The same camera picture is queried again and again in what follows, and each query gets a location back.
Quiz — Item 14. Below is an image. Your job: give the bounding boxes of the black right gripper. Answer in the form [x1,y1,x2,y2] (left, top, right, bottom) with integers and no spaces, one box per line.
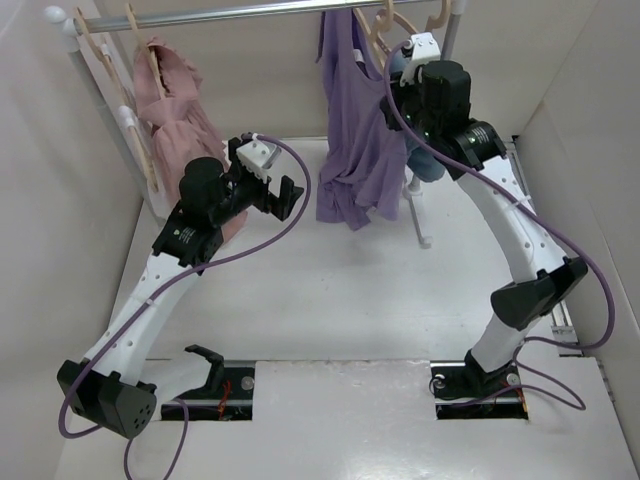
[381,67,440,142]

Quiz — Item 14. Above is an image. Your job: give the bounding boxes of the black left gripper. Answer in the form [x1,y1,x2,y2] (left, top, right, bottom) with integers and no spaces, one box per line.
[211,141,303,227]

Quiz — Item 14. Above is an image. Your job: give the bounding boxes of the purple t shirt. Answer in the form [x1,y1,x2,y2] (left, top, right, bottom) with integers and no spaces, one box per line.
[316,9,408,231]

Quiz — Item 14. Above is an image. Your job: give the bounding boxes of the beige wooden hanger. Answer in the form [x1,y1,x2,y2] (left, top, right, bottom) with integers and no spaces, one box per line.
[353,1,417,69]

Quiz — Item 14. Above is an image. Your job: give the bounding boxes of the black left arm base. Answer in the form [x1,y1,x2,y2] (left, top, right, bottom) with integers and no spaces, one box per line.
[178,344,256,422]

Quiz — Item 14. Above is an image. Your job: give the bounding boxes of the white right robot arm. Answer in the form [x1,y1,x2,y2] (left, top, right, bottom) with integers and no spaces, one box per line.
[380,59,589,401]

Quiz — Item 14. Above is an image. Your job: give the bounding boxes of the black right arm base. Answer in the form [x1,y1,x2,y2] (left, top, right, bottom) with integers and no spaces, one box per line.
[428,361,529,420]

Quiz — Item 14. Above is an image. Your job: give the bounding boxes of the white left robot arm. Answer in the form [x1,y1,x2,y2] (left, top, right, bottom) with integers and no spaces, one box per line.
[57,133,310,439]

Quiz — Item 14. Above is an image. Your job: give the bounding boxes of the beige hanger with white garment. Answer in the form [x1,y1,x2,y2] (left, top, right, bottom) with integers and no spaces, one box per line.
[74,7,159,193]

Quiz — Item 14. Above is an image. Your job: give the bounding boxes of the beige hanger with pink dress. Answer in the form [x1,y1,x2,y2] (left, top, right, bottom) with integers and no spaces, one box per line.
[125,3,166,99]

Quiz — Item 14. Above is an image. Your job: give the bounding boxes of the blue denim shorts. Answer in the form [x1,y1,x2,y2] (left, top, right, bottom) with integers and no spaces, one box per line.
[383,51,445,183]

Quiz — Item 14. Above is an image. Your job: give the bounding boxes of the pink hanging dress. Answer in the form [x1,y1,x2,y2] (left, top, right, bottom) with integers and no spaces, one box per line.
[133,37,229,220]

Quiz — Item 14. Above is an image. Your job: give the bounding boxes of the white clothes rack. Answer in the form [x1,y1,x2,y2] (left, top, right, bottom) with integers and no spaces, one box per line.
[43,0,469,249]

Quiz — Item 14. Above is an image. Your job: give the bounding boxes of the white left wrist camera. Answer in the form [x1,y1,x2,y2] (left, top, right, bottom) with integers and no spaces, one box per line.
[236,140,281,183]

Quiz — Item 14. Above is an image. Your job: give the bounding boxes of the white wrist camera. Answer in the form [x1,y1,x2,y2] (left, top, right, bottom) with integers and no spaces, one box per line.
[236,140,281,183]
[400,32,441,87]

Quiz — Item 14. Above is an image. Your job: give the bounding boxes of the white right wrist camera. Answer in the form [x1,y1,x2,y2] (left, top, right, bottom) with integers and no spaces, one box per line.
[400,32,441,87]

